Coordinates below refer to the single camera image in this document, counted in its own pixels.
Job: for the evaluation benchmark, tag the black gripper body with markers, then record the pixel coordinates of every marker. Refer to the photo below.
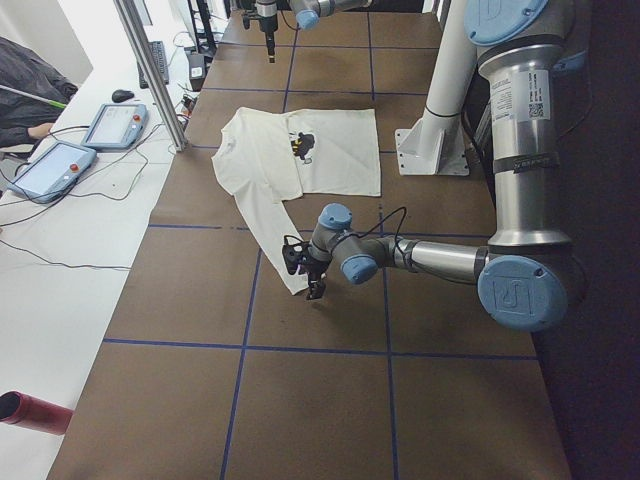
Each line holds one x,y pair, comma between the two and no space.
263,23
314,270

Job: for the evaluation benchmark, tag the cream long-sleeve cat shirt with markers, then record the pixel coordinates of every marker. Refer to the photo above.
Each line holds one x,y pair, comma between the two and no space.
267,159

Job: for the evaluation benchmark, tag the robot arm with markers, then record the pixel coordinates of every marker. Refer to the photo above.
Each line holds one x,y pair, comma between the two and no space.
307,14
526,276

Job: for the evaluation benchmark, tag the seated person dark clothes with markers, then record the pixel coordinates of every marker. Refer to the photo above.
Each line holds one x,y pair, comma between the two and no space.
28,83

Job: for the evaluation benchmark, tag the black power adapter box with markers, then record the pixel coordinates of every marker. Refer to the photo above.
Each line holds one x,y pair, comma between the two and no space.
197,70

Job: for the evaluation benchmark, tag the black keyboard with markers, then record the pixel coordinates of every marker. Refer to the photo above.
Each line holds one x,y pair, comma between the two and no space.
160,61

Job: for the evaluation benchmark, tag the black computer mouse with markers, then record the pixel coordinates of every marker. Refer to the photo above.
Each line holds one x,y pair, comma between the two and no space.
121,95

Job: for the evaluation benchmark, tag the far blue teach pendant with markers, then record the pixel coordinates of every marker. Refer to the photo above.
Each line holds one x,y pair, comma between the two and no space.
116,126

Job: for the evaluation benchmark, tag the blue teach pendant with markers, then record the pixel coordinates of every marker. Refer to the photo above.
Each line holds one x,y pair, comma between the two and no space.
116,126
53,173

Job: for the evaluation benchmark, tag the near blue teach pendant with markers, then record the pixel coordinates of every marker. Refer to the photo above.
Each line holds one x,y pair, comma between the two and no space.
53,173

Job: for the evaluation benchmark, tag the red cylinder tube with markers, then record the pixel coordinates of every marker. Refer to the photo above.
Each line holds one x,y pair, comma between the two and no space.
25,411

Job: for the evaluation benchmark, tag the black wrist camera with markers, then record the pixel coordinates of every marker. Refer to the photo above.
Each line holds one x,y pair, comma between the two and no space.
293,251
248,17

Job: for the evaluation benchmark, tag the aluminium frame post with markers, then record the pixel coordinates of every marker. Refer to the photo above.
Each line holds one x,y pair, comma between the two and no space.
138,40

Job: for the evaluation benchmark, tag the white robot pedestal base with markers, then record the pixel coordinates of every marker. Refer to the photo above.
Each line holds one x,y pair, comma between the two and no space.
435,144

